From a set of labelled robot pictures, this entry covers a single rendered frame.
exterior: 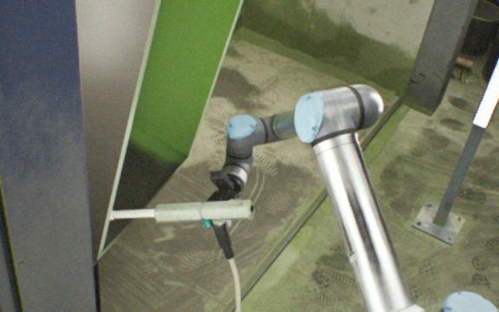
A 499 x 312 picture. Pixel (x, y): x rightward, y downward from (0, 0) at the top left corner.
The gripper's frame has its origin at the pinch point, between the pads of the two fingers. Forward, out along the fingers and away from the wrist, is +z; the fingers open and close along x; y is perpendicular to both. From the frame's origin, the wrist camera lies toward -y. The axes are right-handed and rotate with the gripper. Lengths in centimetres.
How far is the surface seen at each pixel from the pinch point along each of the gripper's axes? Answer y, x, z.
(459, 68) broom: 83, -79, -233
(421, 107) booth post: 80, -56, -186
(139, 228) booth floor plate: 45, 58, -50
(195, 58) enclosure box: -30, 11, -49
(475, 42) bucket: 80, -90, -261
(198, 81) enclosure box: -21, 13, -49
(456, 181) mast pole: 64, -71, -95
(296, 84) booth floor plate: 55, 11, -182
